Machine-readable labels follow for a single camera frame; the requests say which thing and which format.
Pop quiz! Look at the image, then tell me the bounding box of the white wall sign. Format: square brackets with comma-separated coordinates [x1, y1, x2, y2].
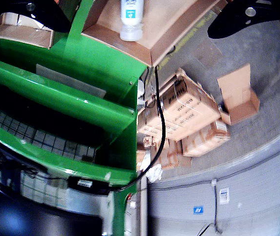
[219, 187, 230, 205]

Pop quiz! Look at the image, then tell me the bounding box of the taped brown cardboard box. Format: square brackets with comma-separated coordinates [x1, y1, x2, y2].
[152, 139, 193, 170]
[181, 119, 231, 157]

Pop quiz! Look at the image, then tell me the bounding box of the thin black wall cable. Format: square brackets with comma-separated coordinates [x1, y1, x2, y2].
[211, 178, 223, 234]

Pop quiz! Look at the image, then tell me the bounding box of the small open cardboard box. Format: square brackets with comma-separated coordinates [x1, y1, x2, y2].
[217, 63, 260, 126]

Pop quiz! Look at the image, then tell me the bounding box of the grey flat sheet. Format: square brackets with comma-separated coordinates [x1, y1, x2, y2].
[35, 63, 107, 98]

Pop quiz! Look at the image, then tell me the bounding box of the grey vertical pipe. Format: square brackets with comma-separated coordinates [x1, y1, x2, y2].
[139, 176, 148, 236]

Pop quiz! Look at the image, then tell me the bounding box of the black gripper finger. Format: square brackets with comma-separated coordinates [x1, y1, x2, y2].
[207, 0, 280, 39]
[0, 0, 72, 34]

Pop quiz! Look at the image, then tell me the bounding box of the printed brown cardboard box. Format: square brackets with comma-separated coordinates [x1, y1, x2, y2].
[152, 68, 222, 142]
[137, 105, 172, 138]

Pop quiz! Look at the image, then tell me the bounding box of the crumpled white plastic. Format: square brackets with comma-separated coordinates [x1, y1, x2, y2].
[145, 163, 164, 183]

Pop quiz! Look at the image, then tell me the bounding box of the green metal shelf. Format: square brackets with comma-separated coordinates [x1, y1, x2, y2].
[0, 34, 140, 236]

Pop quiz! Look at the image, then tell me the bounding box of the thick black cable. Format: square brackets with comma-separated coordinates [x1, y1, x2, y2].
[110, 65, 167, 193]

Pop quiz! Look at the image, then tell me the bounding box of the black power brick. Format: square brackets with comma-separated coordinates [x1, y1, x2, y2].
[67, 176, 112, 195]

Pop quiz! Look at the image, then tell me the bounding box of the divided cardboard box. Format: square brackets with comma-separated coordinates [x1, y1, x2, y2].
[81, 0, 229, 67]

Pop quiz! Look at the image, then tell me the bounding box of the frosted cap teal label bottle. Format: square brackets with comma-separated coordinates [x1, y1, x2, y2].
[119, 0, 145, 42]

